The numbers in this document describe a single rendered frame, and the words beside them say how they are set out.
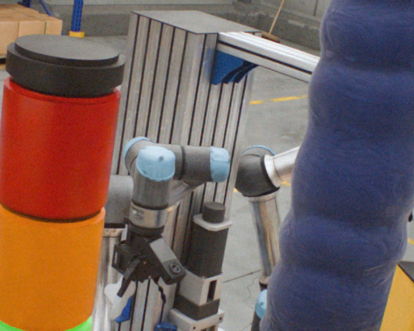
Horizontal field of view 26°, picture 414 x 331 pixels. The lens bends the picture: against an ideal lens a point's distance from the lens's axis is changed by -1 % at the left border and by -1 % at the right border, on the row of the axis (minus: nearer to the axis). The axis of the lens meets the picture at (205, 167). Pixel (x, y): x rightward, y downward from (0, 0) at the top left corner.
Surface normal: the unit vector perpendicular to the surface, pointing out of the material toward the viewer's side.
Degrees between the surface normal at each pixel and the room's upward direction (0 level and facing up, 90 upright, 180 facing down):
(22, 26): 89
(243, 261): 0
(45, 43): 0
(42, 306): 90
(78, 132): 90
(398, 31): 82
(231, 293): 0
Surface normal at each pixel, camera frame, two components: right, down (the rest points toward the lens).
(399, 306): -0.96, -0.07
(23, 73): -0.52, 0.20
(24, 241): -0.29, 0.27
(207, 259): 0.00, 0.33
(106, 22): 0.70, 0.33
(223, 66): -0.69, 0.13
